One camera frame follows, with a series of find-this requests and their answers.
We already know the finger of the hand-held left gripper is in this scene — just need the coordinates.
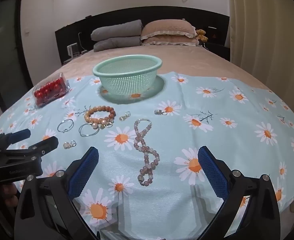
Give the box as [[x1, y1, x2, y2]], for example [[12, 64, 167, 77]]
[[0, 136, 59, 160], [0, 129, 31, 153]]

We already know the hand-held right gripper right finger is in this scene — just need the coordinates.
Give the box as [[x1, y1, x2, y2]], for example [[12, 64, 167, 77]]
[[197, 146, 281, 240]]

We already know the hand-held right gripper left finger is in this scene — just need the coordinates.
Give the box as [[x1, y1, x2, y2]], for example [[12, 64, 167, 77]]
[[14, 146, 100, 240]]

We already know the silver bangle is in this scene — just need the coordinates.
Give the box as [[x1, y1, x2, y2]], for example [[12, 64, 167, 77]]
[[57, 119, 74, 133], [79, 123, 100, 137]]

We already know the pearl bead bracelet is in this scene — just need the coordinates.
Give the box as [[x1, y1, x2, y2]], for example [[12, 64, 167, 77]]
[[88, 119, 115, 130]]

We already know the orange bead bracelet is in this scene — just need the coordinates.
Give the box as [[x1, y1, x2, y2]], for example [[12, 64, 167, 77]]
[[84, 106, 117, 124]]

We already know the pink bead necklace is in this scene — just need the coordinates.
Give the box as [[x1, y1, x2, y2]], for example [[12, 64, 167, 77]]
[[134, 118, 160, 187]]

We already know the green plastic colander basket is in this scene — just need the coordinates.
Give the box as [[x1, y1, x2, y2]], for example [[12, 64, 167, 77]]
[[92, 54, 163, 98]]

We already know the person's left hand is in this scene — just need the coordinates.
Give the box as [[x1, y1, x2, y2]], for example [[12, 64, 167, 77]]
[[0, 182, 17, 208]]

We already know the daisy print blue cloth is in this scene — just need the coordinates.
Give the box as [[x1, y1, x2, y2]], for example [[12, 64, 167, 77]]
[[0, 71, 294, 240]]

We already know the clear box of red beads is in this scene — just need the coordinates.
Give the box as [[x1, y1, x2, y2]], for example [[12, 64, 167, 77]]
[[33, 72, 71, 109]]

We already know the dark door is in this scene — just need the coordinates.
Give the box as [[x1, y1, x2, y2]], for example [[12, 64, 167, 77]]
[[0, 0, 33, 120]]

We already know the beige bedspread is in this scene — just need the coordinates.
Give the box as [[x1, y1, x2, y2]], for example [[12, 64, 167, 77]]
[[29, 44, 278, 100]]

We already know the white bedside device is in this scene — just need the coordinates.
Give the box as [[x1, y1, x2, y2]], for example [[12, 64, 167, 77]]
[[67, 44, 79, 57]]

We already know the grey pillow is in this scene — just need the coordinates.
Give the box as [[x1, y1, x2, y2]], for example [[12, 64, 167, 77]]
[[93, 36, 142, 53], [91, 19, 144, 42]]

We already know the beige frilled pillow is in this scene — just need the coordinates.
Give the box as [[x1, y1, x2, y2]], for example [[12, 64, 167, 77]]
[[140, 19, 197, 40], [141, 36, 200, 47]]

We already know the brown teddy bear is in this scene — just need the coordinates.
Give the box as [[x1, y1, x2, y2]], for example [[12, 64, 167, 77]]
[[196, 29, 209, 42]]

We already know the cream curtain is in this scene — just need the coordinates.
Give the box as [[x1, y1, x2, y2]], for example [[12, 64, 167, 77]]
[[225, 0, 294, 120]]

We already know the black headboard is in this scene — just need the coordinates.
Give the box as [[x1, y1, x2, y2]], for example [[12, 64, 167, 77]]
[[55, 6, 231, 65]]

